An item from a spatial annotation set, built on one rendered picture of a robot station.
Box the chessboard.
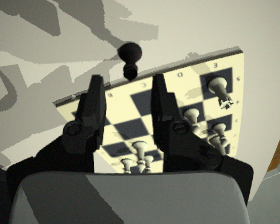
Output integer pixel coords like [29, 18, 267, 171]
[96, 50, 244, 173]

